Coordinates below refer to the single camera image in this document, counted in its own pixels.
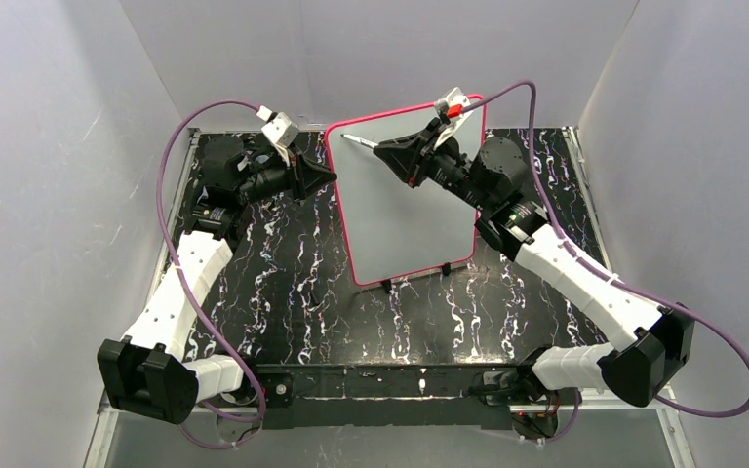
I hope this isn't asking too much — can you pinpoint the white whiteboard marker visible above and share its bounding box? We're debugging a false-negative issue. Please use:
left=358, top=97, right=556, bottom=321
left=341, top=134, right=377, bottom=149

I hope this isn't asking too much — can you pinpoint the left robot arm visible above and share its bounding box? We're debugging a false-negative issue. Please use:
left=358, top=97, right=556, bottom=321
left=98, top=135, right=337, bottom=424

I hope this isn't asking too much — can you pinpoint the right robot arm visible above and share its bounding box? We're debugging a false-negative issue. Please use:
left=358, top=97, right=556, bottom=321
left=373, top=126, right=694, bottom=407

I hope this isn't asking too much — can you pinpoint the pink framed whiteboard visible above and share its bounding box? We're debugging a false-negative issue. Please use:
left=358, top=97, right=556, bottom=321
left=325, top=103, right=477, bottom=287

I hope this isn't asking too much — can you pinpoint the metal whiteboard stand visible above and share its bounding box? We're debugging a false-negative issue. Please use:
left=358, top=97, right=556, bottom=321
left=351, top=260, right=469, bottom=298

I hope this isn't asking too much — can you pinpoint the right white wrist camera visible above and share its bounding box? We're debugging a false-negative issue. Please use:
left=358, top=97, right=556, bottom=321
left=433, top=87, right=472, bottom=146

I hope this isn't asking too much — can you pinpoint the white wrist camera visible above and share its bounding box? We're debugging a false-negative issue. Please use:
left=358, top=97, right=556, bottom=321
left=433, top=87, right=472, bottom=146
left=260, top=112, right=299, bottom=167

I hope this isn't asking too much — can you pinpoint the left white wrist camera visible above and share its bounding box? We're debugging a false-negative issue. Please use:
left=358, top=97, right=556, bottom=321
left=260, top=112, right=299, bottom=167

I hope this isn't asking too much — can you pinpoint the aluminium front rail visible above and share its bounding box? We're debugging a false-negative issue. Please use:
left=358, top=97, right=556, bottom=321
left=98, top=365, right=681, bottom=414

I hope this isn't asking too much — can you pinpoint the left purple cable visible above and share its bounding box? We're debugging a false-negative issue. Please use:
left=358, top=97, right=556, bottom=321
left=155, top=98, right=279, bottom=451

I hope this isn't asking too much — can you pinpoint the purple cable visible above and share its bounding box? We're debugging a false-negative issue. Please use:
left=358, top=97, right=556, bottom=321
left=155, top=98, right=279, bottom=451
left=458, top=78, right=749, bottom=444

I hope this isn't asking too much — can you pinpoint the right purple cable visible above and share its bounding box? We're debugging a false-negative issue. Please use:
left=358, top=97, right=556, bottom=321
left=458, top=78, right=749, bottom=444

